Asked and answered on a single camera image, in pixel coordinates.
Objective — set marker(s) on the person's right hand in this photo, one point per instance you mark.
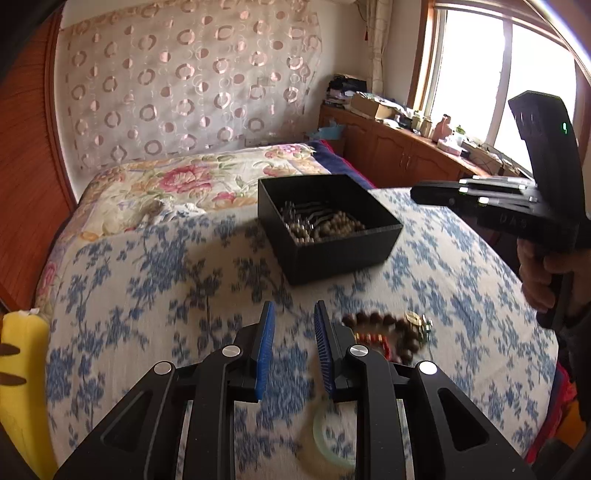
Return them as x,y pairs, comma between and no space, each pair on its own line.
536,274

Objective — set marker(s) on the wooden side cabinet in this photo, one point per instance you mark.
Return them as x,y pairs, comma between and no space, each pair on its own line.
391,157

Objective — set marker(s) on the silver flower hair fork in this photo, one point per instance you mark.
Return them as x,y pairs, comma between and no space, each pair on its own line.
311,212

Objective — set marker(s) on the black jewelry box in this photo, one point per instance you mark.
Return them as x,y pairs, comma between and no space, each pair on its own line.
360,233

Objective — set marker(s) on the window with wooden frame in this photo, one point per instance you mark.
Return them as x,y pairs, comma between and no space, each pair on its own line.
473,56

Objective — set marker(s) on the pink figurine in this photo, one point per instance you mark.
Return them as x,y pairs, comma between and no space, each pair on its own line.
442,130

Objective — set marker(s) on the pile of dark clothes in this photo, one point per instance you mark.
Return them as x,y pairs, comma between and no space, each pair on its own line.
342,88

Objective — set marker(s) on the navy blue blanket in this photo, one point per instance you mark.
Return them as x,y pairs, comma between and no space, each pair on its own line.
335,164

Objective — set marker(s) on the beige window curtain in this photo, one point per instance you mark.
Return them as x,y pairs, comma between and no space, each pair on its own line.
377,15

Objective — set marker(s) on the circle patterned sheer curtain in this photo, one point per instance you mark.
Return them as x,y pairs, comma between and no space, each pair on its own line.
170,77

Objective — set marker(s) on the cardboard box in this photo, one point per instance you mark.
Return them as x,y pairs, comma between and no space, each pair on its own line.
373,106

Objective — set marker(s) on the green jade bangle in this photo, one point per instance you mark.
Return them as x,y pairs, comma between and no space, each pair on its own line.
334,433

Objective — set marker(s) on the white power strip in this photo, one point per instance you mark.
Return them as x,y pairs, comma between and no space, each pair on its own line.
492,163

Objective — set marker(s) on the yellow plush toy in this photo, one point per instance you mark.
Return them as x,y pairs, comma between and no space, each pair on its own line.
24,344

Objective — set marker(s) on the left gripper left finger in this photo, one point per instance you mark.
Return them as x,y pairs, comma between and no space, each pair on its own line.
179,421

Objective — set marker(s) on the pink floral quilt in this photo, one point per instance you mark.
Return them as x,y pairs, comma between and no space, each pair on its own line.
136,195

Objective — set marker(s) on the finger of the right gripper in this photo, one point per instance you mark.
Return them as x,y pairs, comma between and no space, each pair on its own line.
470,201
498,184

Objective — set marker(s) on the blue floral white blanket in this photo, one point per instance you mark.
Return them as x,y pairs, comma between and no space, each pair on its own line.
179,290

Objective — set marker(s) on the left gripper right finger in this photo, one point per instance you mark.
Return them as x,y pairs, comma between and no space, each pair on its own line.
450,437

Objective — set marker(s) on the light blue paper bag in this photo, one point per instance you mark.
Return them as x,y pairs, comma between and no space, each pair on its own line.
332,132

